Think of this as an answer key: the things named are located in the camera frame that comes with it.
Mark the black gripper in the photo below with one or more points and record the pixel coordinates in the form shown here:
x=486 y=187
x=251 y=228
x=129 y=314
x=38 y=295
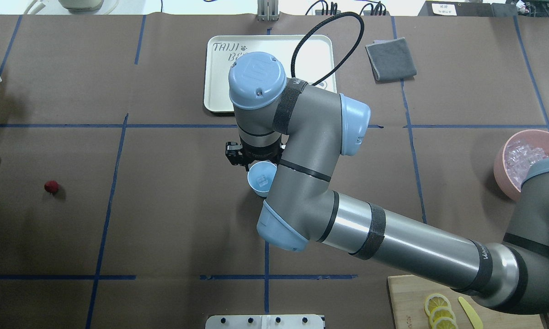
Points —
x=258 y=155

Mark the light blue paper cup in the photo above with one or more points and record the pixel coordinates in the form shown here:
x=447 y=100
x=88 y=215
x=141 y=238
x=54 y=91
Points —
x=260 y=177

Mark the pink ice bowl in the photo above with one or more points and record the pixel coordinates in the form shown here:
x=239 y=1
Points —
x=516 y=157

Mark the white bear tray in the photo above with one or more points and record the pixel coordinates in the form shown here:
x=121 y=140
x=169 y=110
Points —
x=252 y=68

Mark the grey folded cloth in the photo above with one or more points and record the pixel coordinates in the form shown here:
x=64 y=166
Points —
x=391 y=60

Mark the red strawberry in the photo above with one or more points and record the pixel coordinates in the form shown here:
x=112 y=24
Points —
x=52 y=187

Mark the bamboo cutting board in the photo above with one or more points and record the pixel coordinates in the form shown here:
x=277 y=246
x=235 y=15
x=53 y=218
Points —
x=408 y=294

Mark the lemon slice top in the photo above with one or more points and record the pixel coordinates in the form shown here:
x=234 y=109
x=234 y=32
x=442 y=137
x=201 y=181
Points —
x=435 y=300

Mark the lemon slice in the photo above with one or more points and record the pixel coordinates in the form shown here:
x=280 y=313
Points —
x=444 y=323
x=435 y=300
x=440 y=313

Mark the lemon slice middle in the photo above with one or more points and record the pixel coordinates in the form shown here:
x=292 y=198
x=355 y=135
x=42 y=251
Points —
x=440 y=313

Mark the lemon slice bottom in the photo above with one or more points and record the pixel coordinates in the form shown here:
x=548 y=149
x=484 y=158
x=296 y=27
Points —
x=444 y=323

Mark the yellow plastic knife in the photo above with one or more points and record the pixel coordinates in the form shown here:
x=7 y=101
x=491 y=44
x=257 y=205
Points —
x=471 y=313

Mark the grey aluminium post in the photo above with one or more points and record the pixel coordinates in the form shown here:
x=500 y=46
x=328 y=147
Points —
x=268 y=10

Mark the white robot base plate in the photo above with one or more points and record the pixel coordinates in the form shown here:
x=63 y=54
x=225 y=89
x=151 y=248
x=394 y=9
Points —
x=266 y=321

